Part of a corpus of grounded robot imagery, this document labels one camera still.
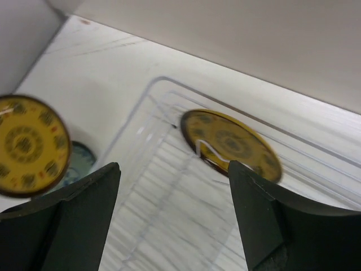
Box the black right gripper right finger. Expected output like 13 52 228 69
228 161 360 270

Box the teal blue patterned plate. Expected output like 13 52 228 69
47 141 96 194

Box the yellow patterned plate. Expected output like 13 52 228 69
180 109 283 183
1 95 72 198

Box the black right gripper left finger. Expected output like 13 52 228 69
1 162 121 270

